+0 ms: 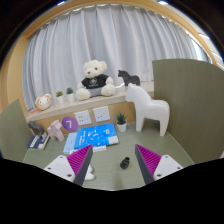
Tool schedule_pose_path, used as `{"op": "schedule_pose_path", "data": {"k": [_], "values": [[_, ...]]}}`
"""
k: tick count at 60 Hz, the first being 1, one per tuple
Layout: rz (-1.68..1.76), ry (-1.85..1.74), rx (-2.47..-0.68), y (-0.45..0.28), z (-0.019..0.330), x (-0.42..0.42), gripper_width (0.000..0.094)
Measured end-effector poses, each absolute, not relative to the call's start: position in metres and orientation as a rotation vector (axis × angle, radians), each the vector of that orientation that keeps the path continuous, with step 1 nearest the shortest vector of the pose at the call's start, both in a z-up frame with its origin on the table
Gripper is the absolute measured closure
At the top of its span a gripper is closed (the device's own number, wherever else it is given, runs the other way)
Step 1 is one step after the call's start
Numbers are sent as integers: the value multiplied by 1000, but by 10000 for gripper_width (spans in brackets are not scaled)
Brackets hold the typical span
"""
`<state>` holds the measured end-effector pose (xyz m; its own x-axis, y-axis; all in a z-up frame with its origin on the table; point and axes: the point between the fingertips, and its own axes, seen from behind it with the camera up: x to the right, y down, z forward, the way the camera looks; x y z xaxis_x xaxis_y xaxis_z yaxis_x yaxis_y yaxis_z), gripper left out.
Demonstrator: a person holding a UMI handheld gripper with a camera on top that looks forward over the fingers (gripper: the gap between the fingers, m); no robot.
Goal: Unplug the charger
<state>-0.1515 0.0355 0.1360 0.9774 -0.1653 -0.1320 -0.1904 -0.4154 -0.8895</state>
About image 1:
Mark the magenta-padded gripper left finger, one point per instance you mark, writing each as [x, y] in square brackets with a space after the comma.
[60, 166]

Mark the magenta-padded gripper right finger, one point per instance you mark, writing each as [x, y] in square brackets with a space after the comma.
[166, 166]

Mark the small black charger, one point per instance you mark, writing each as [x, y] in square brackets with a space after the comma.
[125, 163]

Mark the light blue book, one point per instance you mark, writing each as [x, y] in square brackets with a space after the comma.
[70, 143]

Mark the dark blue book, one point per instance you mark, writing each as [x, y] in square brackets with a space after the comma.
[37, 142]

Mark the pink horse figurine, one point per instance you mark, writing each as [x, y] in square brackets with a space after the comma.
[56, 131]

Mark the purple round number sign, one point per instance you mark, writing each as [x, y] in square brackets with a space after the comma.
[70, 124]

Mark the dark grey horse figurine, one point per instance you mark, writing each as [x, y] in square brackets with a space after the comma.
[36, 128]

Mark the bright blue book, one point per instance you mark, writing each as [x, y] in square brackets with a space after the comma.
[96, 136]

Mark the green partition panel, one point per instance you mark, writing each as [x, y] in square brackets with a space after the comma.
[13, 133]
[193, 106]

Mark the large white horse figurine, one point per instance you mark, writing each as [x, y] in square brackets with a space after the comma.
[150, 108]

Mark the small potted plant white pot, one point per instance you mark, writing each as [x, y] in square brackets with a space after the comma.
[70, 96]
[60, 98]
[121, 126]

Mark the small cream orange plush toy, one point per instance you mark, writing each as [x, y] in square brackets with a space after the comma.
[43, 102]

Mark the cream teddy bear black shirt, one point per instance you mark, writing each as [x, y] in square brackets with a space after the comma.
[95, 81]

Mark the black horse figurine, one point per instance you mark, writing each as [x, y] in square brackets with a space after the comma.
[130, 79]

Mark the grey pleated curtain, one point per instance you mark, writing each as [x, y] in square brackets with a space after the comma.
[100, 36]

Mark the ceiling lights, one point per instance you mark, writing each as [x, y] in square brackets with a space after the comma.
[203, 35]

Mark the white wall socket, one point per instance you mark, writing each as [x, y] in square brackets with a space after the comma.
[101, 114]
[83, 118]

